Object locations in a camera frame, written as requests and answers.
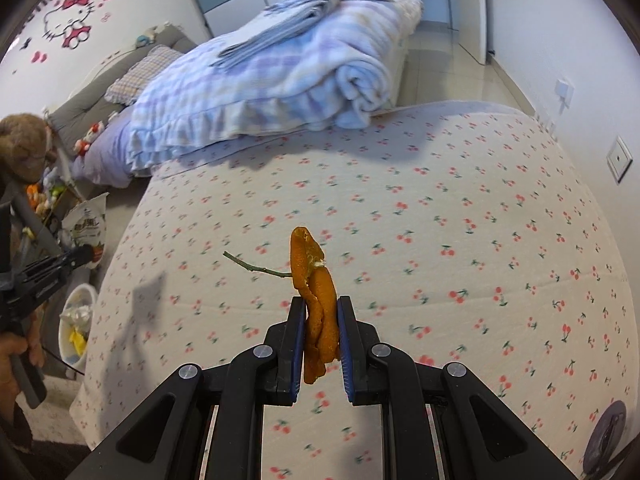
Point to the brown teddy bear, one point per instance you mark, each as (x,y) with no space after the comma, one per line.
(22,145)

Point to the small plush toy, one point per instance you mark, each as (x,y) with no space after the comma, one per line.
(149,35)

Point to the dark round disc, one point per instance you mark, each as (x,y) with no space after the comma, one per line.
(607,440)

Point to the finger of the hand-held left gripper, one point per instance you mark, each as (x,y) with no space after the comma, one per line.
(75,256)

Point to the person's left hand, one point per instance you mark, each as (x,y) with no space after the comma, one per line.
(12,365)

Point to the thin twig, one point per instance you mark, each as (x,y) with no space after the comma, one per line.
(250,265)

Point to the white plastic bucket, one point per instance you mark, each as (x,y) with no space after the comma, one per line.
(80,300)

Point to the red and white plush toy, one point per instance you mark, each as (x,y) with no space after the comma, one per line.
(90,140)

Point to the square wall panel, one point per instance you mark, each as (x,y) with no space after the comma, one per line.
(620,159)

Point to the white printed bag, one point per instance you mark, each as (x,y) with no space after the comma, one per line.
(87,225)

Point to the cherry print bed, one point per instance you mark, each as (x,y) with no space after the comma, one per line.
(450,210)

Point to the shelf of plush toys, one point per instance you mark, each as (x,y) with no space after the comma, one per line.
(50,200)

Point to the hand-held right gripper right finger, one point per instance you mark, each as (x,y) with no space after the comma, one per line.
(345,350)

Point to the folded striped cloth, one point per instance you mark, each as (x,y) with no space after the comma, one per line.
(300,15)

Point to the orange peel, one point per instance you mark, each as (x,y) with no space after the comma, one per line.
(320,310)

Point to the plaid pillow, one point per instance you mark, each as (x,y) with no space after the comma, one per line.
(142,75)

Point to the grey upholstered headboard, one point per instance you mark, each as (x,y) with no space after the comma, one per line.
(85,102)

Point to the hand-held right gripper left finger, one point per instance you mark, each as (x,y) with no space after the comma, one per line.
(298,345)

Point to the wall socket with plug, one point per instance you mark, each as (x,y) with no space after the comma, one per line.
(565,91)

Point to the purple sheet bed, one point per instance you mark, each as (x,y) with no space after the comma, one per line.
(110,155)

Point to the pink cat wall sticker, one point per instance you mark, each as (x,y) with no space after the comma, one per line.
(70,15)

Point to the plaid blue blanket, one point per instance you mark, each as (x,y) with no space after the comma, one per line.
(250,90)

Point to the white door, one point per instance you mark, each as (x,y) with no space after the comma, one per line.
(477,10)

